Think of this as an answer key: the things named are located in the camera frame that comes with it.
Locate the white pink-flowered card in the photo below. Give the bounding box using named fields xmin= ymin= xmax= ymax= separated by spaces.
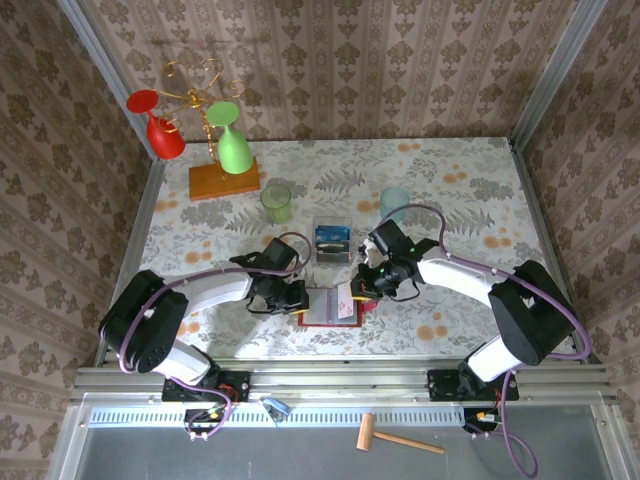
xmin=335 ymin=283 xmax=360 ymax=320

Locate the red leather card holder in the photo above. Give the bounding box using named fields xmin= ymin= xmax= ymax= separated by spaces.
xmin=298 ymin=285 xmax=379 ymax=329

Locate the green plastic cup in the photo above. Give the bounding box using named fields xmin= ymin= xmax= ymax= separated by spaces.
xmin=258 ymin=183 xmax=294 ymax=225

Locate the pale blue plastic cup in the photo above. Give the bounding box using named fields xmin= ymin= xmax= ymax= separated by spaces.
xmin=378 ymin=186 xmax=412 ymax=227

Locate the green wine glass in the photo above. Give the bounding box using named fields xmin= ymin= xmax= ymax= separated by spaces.
xmin=205 ymin=100 xmax=254 ymax=176

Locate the wooden mallet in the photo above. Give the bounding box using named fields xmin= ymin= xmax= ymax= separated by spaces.
xmin=355 ymin=412 xmax=446 ymax=456

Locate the grey metal shelf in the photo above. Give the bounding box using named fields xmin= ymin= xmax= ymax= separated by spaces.
xmin=47 ymin=392 xmax=640 ymax=480

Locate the red wine glass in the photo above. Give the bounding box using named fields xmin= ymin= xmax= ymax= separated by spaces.
xmin=125 ymin=88 xmax=187 ymax=161

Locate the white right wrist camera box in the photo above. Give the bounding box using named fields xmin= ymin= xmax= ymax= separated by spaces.
xmin=357 ymin=237 xmax=384 ymax=267

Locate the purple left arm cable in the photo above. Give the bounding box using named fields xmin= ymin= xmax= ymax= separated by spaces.
xmin=118 ymin=231 xmax=308 ymax=442

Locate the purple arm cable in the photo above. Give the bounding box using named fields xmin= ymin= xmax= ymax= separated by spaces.
xmin=375 ymin=203 xmax=594 ymax=479
xmin=118 ymin=231 xmax=308 ymax=442

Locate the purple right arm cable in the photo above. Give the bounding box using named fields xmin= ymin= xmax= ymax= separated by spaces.
xmin=375 ymin=203 xmax=594 ymax=479

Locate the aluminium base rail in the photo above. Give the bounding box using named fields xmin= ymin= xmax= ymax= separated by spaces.
xmin=69 ymin=355 xmax=620 ymax=407

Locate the gold wire glass rack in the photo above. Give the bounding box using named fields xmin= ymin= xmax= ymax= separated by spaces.
xmin=162 ymin=58 xmax=263 ymax=203

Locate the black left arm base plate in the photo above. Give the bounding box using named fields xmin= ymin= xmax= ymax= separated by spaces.
xmin=161 ymin=370 xmax=252 ymax=404

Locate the blue handled tool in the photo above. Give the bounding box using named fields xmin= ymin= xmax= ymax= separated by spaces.
xmin=258 ymin=395 xmax=293 ymax=420

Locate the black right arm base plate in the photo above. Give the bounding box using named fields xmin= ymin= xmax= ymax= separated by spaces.
xmin=426 ymin=368 xmax=521 ymax=403

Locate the white slotted cable duct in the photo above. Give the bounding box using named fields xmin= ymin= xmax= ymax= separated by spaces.
xmin=87 ymin=404 xmax=471 ymax=430

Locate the aluminium table side rail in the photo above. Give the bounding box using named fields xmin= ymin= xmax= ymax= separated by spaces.
xmin=92 ymin=157 xmax=169 ymax=366
xmin=507 ymin=137 xmax=604 ymax=365

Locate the aluminium frame post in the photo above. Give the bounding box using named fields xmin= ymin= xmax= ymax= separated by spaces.
xmin=55 ymin=0 xmax=156 ymax=162
xmin=508 ymin=0 xmax=610 ymax=147

